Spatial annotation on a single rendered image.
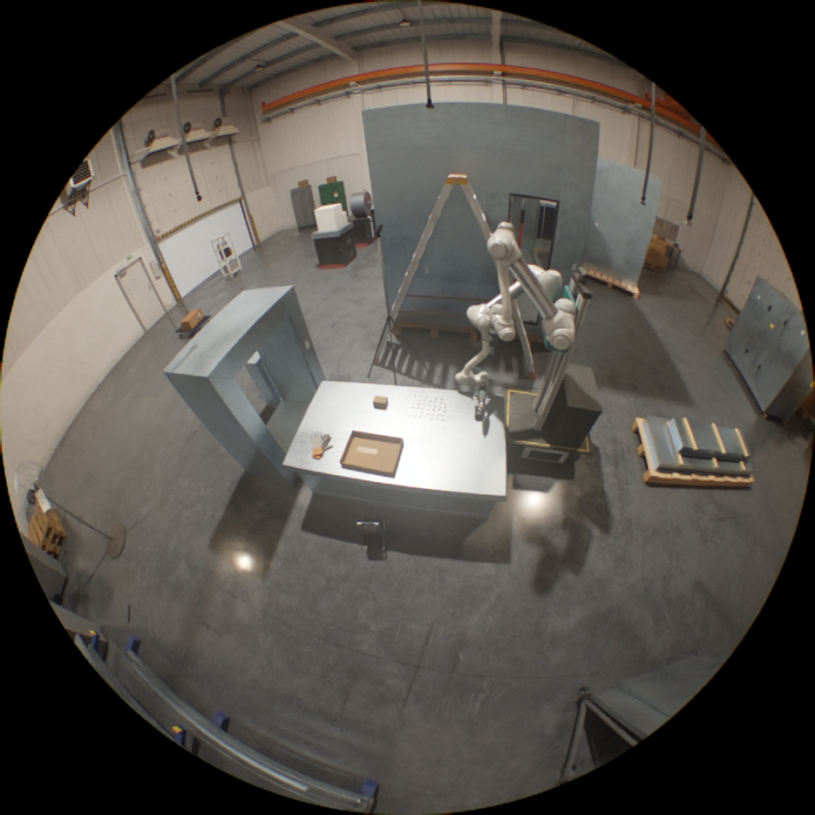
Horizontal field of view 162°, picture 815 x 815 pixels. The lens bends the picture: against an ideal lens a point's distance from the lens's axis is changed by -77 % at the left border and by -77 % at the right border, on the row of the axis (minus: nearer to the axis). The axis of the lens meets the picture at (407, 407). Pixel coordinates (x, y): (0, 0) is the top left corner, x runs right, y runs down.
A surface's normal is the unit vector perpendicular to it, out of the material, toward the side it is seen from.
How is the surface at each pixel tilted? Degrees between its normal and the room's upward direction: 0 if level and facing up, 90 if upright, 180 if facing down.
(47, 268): 90
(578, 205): 90
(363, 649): 0
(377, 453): 0
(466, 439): 0
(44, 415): 90
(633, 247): 90
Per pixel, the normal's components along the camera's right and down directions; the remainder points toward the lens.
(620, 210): -0.55, 0.66
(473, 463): -0.07, -0.65
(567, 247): -0.23, 0.75
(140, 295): 0.97, 0.13
